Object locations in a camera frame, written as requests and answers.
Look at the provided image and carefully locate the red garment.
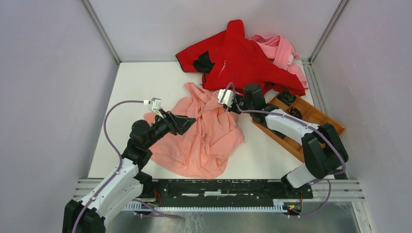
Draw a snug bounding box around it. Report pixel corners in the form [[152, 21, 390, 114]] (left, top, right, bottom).
[[176, 19, 307, 96]]

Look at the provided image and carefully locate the pink garment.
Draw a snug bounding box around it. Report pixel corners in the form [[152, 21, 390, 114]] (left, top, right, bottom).
[[249, 34, 309, 89]]

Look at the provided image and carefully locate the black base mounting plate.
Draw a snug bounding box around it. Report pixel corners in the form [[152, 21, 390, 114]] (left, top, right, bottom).
[[139, 179, 313, 208]]

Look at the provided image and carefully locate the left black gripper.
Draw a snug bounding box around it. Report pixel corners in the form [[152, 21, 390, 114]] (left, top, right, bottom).
[[144, 108, 196, 149]]

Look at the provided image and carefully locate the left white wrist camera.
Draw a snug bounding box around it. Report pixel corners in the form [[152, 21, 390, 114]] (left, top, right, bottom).
[[143, 98, 163, 118]]

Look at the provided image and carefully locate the wooden divided tray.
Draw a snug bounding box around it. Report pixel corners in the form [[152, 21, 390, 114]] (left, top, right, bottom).
[[252, 90, 345, 163]]

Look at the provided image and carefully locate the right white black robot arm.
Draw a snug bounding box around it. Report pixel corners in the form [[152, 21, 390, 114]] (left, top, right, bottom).
[[218, 83, 348, 198]]

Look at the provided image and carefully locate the salmon orange jacket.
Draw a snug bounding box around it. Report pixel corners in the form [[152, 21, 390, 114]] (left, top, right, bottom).
[[150, 83, 244, 179]]

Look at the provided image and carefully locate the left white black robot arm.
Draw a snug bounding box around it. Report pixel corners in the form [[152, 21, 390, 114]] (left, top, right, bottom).
[[62, 110, 196, 233]]

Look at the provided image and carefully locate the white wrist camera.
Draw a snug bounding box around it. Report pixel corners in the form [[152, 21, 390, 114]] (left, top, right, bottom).
[[217, 89, 235, 107], [143, 98, 163, 118]]

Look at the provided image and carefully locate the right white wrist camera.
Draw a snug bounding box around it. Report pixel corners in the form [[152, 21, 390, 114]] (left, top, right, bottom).
[[217, 89, 235, 107]]

